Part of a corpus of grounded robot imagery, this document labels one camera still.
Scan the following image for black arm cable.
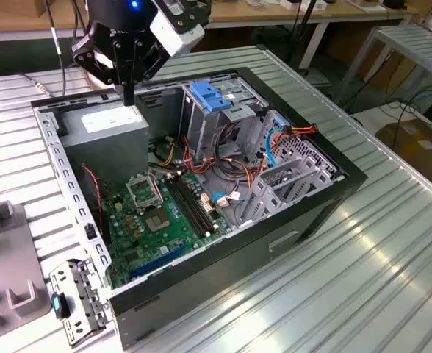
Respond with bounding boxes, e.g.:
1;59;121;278
48;0;70;99

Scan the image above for brown cardboard box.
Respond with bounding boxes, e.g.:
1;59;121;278
375;117;432;192

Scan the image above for green motherboard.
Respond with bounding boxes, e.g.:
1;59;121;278
104;171;231;290

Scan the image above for grey cable with metal plug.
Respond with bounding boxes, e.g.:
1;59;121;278
17;71;52;97

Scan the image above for grey power supply unit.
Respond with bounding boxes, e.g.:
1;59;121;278
60;101;151;185

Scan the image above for metal I/O bracket plate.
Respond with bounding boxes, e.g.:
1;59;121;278
48;258;111;349

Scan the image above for wooden desk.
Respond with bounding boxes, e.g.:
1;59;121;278
0;0;419;41

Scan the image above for black case fan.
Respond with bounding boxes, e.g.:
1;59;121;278
82;161;111;243

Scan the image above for orange red yellow power wire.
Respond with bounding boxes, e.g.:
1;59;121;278
284;124;320;140

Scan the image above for metal socket cover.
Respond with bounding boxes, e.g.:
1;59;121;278
126;172;165;213

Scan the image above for red black fan wire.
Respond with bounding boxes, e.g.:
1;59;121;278
82;165;105;221

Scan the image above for metal drive cage blue latch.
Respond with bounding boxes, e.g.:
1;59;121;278
181;80;270;163

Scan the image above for grey parts rack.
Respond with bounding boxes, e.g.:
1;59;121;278
0;201;52;334

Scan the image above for multicolour wire bundle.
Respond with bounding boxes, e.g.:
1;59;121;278
148;121;268;192

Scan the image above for metal disk bay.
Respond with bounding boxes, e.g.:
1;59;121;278
237;110;344;227

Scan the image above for blue SATA wire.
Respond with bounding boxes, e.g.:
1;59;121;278
264;115;289;168

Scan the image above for metal slat side table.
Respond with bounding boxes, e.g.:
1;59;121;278
339;24;432;106

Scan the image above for thin blue wire white plug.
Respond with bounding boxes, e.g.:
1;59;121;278
210;190;246;209

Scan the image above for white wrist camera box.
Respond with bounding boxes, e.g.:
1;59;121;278
149;0;206;59

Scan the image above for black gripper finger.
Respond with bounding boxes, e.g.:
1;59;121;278
128;39;168;107
71;34;129;107

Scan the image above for black open PC case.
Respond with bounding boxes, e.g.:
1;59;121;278
30;65;370;350

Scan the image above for black RAM slot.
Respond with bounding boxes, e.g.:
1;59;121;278
175;171;219;235
166;174;209;238

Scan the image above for blue expansion slot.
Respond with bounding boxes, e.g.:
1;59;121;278
129;242;187;280

